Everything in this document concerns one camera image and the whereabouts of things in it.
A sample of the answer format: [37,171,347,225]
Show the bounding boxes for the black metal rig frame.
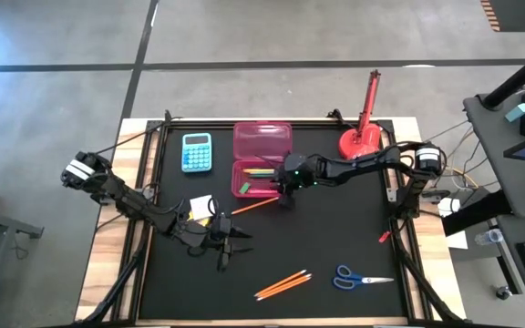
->
[73,108,468,328]

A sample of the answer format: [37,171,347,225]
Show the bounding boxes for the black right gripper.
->
[276,153,321,211]

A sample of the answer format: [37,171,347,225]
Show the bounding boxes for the small white box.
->
[437,196,461,219]

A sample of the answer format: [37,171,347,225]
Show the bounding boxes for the clear water bottle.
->
[473,228,505,247]

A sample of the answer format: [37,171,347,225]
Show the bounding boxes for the blue handled scissors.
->
[332,264,396,292]

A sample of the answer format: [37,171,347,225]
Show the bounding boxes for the black table mat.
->
[138,121,407,321]

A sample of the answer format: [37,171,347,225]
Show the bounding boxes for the teal calculator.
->
[180,132,214,174]

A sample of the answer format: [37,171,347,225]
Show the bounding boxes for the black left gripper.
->
[197,226,255,272]

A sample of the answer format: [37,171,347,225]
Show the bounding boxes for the orange wooden pencil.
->
[256,276,314,302]
[230,195,282,217]
[252,269,308,298]
[254,272,314,301]

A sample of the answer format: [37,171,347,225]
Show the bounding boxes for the black striped-edge floor mat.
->
[479,0,525,34]

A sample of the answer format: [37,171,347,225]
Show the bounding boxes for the dark grey keyboard desk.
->
[494,213,525,328]

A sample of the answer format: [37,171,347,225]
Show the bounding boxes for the black power strip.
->
[419,188,451,205]

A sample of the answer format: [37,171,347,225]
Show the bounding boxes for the dark grey side cart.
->
[461,88,525,219]

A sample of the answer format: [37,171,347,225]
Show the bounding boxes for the pink plastic pencil case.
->
[230,120,294,200]

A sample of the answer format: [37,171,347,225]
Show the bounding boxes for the black monitor stand pole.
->
[482,42,525,111]

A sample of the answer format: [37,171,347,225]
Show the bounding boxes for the black caster wheel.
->
[494,284,514,302]

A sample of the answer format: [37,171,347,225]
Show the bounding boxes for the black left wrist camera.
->
[211,213,233,234]

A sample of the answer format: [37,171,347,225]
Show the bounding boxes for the teal rectangular block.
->
[504,102,525,124]

